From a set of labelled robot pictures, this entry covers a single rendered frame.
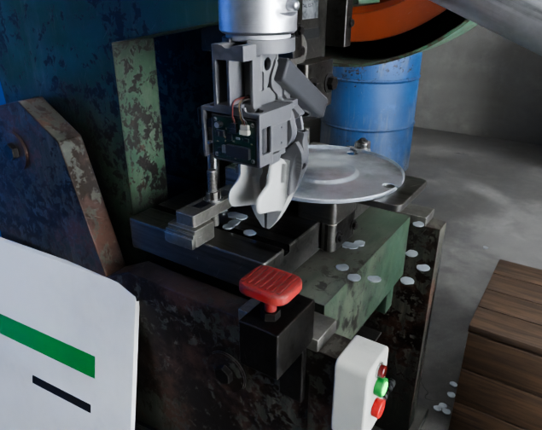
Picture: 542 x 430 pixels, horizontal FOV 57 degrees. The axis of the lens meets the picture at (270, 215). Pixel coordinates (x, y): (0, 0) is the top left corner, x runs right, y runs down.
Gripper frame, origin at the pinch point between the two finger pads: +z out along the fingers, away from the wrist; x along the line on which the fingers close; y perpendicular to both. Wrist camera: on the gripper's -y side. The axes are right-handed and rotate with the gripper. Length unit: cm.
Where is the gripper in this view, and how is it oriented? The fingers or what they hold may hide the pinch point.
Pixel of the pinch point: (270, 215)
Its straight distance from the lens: 59.0
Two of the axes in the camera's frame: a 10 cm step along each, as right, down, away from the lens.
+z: 0.0, 9.1, 4.2
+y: -5.5, 3.5, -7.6
